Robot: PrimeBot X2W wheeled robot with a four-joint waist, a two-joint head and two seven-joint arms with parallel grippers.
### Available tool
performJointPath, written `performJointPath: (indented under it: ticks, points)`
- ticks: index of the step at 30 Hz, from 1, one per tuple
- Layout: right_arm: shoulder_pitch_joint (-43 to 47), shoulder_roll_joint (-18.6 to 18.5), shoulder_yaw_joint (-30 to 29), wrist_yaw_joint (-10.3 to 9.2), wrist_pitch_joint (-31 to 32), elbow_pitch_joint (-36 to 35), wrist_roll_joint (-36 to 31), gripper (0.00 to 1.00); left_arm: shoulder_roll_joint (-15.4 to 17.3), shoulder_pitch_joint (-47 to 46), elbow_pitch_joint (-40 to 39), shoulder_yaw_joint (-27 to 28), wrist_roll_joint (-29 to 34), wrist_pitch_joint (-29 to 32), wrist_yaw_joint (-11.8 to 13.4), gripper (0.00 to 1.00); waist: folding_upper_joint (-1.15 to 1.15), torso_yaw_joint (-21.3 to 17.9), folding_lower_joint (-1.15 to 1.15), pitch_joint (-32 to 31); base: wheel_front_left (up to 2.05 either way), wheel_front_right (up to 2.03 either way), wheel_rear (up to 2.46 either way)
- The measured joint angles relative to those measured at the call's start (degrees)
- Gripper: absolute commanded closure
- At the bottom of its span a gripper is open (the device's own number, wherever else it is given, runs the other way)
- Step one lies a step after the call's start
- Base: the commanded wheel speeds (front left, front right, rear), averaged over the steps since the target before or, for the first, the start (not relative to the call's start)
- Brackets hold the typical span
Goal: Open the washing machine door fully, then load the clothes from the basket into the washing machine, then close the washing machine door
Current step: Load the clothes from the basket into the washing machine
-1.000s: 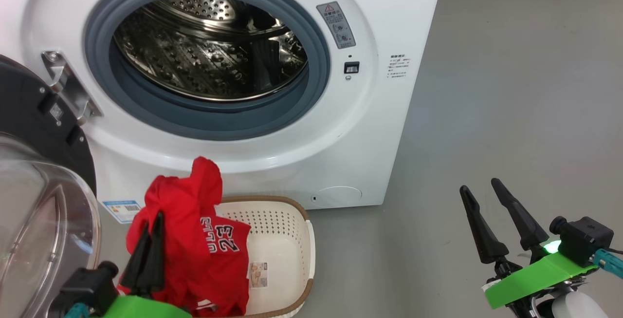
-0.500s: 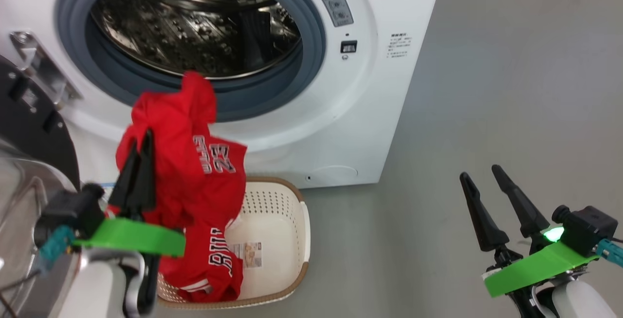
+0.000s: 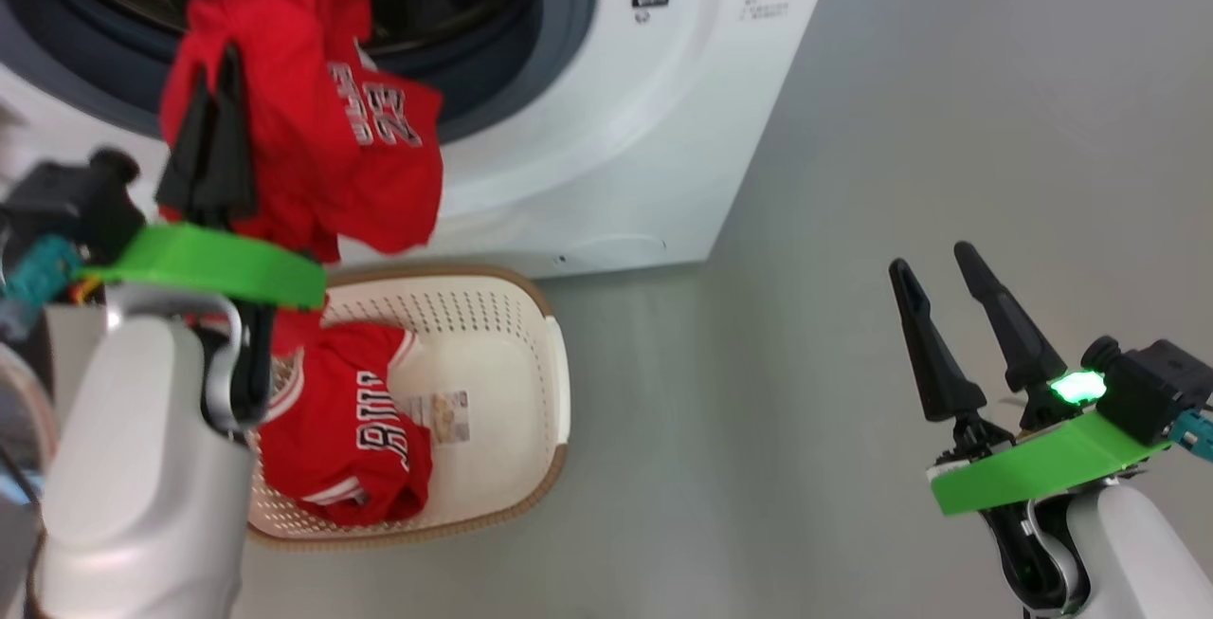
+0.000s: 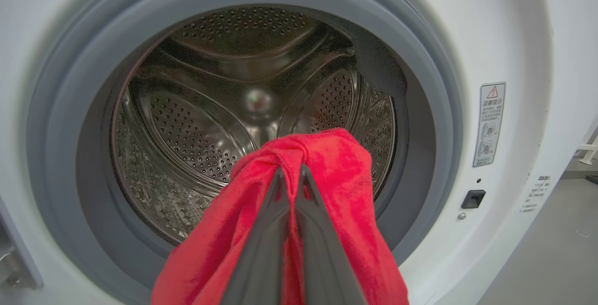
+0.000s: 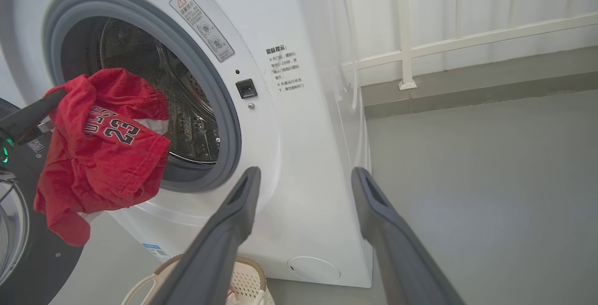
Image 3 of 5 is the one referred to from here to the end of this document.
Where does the round white filter cover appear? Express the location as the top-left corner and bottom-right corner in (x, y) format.
(559, 234), (670, 265)

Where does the paper product label in basket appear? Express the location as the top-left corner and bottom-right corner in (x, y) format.
(398, 390), (471, 445)

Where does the cream laundry basket brown rim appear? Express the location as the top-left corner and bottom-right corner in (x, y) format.
(232, 265), (571, 551)

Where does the teal connector right camera cable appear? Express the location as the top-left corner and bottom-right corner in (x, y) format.
(1168, 409), (1213, 462)

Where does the teal connector left camera cable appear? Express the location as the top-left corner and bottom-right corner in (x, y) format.
(0, 238), (84, 340)

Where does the teal connector camera cable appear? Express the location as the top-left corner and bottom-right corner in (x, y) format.
(1168, 409), (1213, 462)
(0, 238), (84, 340)

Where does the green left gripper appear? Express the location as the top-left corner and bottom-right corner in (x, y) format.
(79, 45), (329, 310)

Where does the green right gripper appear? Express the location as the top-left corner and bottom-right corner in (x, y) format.
(887, 240), (1173, 519)

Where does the white front-load washing machine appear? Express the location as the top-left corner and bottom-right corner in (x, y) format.
(0, 0), (844, 279)

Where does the red jersey with number print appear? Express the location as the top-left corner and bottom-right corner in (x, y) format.
(158, 0), (444, 264)

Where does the red jersey with team lettering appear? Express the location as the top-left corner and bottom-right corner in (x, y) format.
(258, 320), (434, 527)

